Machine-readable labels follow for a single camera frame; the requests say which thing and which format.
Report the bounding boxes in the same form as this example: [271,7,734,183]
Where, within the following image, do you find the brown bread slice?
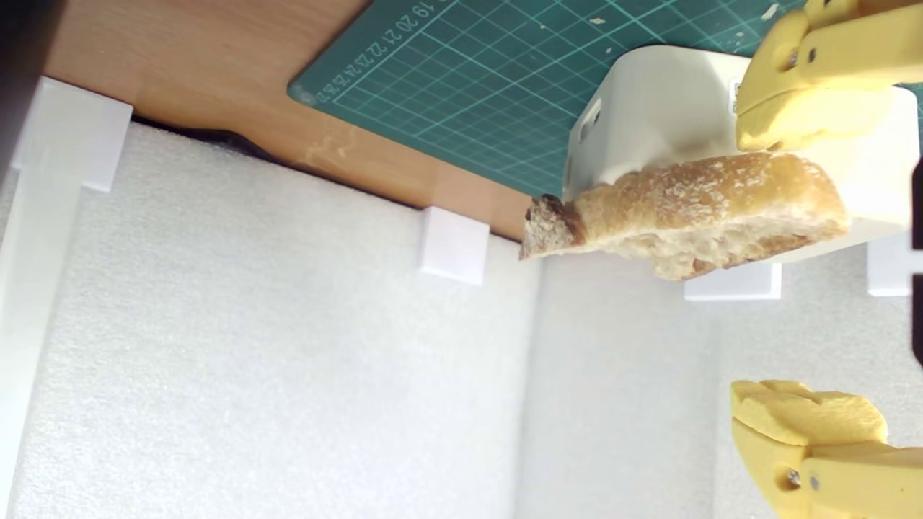
[519,150,852,282]

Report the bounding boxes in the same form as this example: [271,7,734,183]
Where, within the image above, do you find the black two-slot toaster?
[0,0,69,181]

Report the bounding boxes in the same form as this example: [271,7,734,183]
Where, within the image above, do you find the white block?
[562,45,920,264]

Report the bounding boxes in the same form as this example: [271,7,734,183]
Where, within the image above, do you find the green cutting mat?
[287,0,923,199]

